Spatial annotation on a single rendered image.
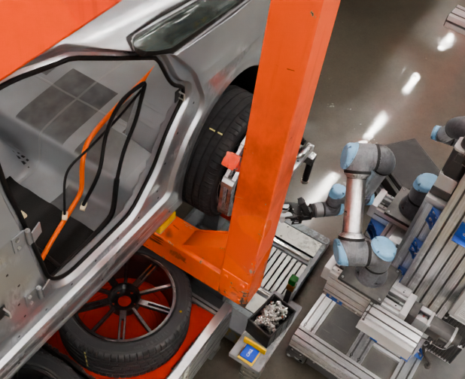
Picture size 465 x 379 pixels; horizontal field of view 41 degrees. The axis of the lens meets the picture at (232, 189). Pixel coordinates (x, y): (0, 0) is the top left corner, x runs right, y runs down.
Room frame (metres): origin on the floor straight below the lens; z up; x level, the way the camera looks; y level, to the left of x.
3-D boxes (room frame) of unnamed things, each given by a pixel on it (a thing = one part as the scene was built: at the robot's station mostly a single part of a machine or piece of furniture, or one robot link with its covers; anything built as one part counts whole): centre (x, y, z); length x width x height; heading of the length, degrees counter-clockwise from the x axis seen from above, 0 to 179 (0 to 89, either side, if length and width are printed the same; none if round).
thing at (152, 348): (1.53, 0.43, 0.39); 0.66 x 0.66 x 0.24
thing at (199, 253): (1.80, 0.19, 0.69); 0.52 x 0.17 x 0.35; 65
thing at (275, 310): (1.52, -0.29, 0.51); 0.20 x 0.14 x 0.13; 146
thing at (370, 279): (1.68, -0.69, 0.87); 0.15 x 0.15 x 0.10
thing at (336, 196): (2.04, -0.52, 0.91); 0.11 x 0.08 x 0.11; 99
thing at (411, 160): (2.95, -1.11, 0.17); 0.43 x 0.36 x 0.34; 29
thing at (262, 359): (1.51, -0.28, 0.44); 0.43 x 0.17 x 0.03; 155
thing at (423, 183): (2.11, -0.93, 0.98); 0.13 x 0.12 x 0.14; 77
